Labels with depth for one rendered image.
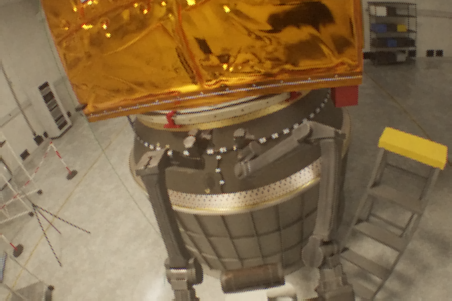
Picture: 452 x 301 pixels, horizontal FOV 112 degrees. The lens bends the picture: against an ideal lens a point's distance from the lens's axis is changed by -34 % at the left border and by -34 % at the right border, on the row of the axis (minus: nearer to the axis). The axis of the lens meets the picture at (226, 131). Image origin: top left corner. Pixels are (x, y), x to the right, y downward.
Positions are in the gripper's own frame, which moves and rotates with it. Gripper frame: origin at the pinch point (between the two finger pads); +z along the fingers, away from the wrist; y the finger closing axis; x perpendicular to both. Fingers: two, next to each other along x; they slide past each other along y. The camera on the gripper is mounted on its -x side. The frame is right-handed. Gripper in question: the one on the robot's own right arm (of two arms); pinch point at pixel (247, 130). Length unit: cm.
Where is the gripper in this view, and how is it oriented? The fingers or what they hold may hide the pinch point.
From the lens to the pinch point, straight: 114.8
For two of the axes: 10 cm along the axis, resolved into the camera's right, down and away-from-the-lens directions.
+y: -9.4, 0.5, 3.3
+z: 2.0, -6.9, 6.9
